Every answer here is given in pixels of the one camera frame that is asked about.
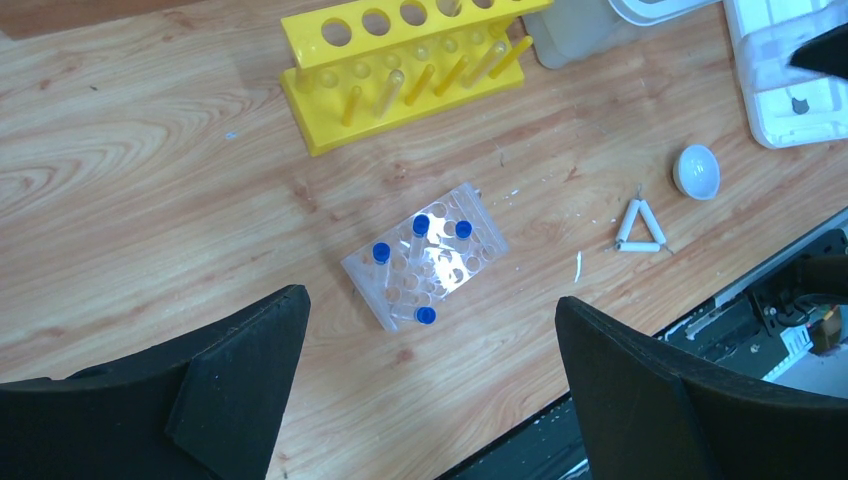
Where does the clear plastic tube rack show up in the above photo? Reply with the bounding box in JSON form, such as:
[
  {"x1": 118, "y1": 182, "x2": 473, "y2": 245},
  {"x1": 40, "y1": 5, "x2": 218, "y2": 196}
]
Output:
[{"x1": 341, "y1": 182, "x2": 509, "y2": 333}]

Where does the white plastic bin lid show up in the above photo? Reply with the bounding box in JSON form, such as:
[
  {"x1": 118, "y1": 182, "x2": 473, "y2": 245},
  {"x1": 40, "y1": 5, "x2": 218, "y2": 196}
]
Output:
[{"x1": 723, "y1": 0, "x2": 847, "y2": 149}]

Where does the white round dish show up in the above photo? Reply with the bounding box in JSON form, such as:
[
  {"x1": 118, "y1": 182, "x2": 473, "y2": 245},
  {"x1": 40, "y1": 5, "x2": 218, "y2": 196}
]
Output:
[{"x1": 672, "y1": 144, "x2": 721, "y2": 201}]

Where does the clear glass test tube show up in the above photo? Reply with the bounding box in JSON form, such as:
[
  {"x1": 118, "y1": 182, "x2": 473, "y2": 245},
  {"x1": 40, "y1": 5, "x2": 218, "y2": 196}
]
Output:
[{"x1": 436, "y1": 0, "x2": 462, "y2": 17}]

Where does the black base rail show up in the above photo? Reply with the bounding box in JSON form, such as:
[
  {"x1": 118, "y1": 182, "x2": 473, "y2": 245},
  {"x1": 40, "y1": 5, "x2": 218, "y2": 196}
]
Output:
[{"x1": 448, "y1": 212, "x2": 847, "y2": 479}]

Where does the yellow test tube rack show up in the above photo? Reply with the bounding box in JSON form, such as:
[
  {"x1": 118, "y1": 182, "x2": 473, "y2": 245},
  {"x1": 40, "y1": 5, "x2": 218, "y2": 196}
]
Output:
[{"x1": 280, "y1": 1, "x2": 551, "y2": 157}]

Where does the blue capped tube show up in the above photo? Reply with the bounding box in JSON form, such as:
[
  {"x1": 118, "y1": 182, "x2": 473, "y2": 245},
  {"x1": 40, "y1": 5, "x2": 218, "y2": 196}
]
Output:
[
  {"x1": 452, "y1": 220, "x2": 473, "y2": 255},
  {"x1": 408, "y1": 214, "x2": 430, "y2": 265},
  {"x1": 372, "y1": 242, "x2": 391, "y2": 289},
  {"x1": 390, "y1": 304, "x2": 437, "y2": 325}
]

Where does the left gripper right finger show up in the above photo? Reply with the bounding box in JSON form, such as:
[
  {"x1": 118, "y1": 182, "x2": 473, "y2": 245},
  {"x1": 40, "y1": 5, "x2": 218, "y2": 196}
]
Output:
[{"x1": 555, "y1": 296, "x2": 847, "y2": 479}]

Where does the white clay triangle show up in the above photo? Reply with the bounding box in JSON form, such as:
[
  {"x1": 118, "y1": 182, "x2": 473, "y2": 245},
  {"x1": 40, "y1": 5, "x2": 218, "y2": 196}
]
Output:
[{"x1": 605, "y1": 184, "x2": 674, "y2": 255}]

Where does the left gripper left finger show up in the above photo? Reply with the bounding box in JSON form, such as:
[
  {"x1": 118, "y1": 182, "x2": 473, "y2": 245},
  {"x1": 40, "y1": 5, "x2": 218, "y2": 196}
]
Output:
[{"x1": 1, "y1": 285, "x2": 310, "y2": 479}]

